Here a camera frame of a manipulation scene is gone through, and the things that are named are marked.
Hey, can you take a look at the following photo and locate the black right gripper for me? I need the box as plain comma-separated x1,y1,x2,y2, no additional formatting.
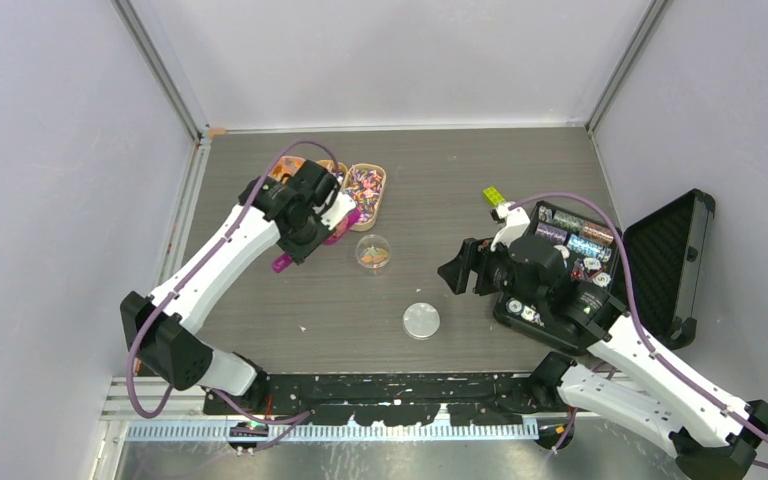
438,230,546,312

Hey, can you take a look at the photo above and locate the magenta plastic scoop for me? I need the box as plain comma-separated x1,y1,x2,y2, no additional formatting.
271,209,360,274

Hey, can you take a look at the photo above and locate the clear plastic jar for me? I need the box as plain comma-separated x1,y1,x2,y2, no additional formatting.
355,234,393,274

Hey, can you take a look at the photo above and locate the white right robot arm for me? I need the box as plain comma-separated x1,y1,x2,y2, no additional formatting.
437,235,768,479

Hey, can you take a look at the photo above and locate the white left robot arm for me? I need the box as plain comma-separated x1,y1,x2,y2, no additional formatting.
120,161,356,414

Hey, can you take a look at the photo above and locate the pink oval candy tray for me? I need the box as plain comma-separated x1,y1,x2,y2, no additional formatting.
269,155,306,183

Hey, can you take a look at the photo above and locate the yellow tray with ball lollipops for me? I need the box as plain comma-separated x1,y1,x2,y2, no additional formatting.
317,160,349,186

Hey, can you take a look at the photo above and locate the yellow-green toy brick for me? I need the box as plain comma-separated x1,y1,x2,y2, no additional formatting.
482,186,506,208

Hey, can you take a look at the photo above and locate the tan tray with swirl lollipops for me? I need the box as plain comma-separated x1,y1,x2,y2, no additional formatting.
343,163,387,232

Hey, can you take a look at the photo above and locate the clear round jar lid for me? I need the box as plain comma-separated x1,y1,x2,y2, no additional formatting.
402,302,441,340

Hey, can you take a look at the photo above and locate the black poker chip case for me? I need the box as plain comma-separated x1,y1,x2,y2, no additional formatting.
493,189,717,356

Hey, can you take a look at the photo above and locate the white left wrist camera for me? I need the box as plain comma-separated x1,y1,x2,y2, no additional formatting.
319,192,356,230

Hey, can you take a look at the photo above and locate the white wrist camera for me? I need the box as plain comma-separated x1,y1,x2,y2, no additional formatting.
490,202,530,252
319,192,356,230

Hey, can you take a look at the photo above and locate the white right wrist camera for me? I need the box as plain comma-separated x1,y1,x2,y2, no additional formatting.
490,202,530,252

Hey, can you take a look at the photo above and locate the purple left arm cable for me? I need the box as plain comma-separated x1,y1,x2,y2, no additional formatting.
124,139,342,453

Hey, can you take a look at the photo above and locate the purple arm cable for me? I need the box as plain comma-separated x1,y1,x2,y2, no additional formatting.
124,139,342,453
506,192,768,476

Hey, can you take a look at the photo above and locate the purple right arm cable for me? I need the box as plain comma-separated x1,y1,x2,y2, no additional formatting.
506,192,768,476

